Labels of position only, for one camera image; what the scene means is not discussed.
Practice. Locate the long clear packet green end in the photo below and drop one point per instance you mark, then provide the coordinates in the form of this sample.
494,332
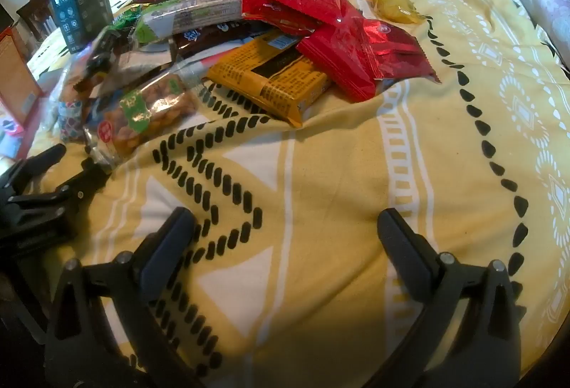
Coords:
191,9

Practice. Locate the tall black box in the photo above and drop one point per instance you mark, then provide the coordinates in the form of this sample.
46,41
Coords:
82,5

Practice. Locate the green snack packet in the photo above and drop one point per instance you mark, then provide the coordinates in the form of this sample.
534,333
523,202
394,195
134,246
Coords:
120,20

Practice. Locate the yellow patterned bedsheet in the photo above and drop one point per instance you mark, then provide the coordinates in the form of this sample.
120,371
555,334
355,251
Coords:
334,192

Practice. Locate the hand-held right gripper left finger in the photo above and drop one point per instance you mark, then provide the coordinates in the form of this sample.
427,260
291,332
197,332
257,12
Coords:
167,252

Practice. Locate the red gift box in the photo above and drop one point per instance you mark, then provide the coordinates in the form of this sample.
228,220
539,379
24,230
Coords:
18,72

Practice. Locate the black long snack packet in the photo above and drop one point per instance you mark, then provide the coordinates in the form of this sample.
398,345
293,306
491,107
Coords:
100,56

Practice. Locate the white grey snack packet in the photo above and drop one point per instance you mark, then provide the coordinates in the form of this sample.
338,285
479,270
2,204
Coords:
142,65

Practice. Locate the dark wooden desk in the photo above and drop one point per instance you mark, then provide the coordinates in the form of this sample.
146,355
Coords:
31,14

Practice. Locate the clear peanut packet green label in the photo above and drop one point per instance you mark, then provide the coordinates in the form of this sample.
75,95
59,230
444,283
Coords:
151,112

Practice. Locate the shiny red foil packet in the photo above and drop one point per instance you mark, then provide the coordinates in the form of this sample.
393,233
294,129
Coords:
396,49

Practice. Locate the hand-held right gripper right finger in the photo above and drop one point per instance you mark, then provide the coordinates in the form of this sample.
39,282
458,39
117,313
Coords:
403,243

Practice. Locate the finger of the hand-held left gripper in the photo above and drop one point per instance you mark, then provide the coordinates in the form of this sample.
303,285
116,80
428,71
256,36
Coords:
82,185
40,163

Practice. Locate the blue white patterned packet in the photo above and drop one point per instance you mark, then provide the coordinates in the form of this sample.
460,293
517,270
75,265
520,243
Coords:
69,118

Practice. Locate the brown packet white lettering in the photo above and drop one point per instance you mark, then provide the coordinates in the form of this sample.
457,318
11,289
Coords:
209,36

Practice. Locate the small yellow snack packet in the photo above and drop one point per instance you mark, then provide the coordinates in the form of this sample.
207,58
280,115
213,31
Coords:
392,2

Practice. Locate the yellow-orange snack packet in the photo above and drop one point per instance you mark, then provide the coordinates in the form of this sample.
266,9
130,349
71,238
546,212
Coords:
271,80

